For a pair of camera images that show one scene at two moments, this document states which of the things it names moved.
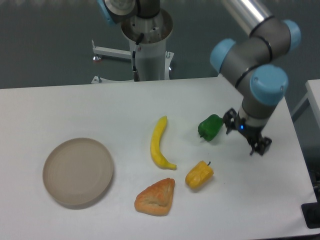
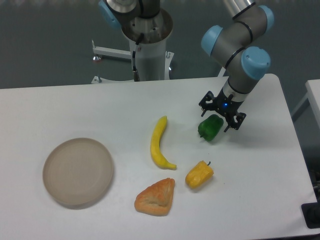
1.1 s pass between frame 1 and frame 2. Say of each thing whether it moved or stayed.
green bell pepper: stayed
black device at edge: stayed
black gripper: moved
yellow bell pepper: stayed
